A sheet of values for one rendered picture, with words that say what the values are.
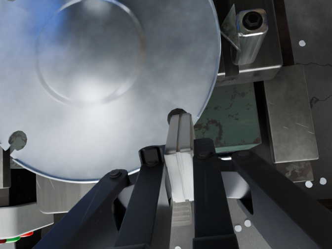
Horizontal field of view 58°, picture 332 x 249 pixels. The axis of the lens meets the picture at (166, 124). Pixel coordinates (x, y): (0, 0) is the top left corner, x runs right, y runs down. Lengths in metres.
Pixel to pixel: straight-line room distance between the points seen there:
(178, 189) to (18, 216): 0.44
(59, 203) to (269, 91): 0.32
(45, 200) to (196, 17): 0.25
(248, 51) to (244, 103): 0.11
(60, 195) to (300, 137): 0.33
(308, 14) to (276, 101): 0.83
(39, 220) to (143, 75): 0.39
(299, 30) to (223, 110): 0.83
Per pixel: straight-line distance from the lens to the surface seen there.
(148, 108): 0.32
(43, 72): 0.36
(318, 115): 1.17
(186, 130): 0.18
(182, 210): 0.94
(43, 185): 0.35
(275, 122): 0.46
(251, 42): 0.34
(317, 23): 1.27
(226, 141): 0.44
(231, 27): 0.33
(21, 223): 0.58
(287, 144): 0.46
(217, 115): 0.45
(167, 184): 0.15
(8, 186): 0.56
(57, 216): 1.24
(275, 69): 0.42
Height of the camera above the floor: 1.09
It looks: 79 degrees down
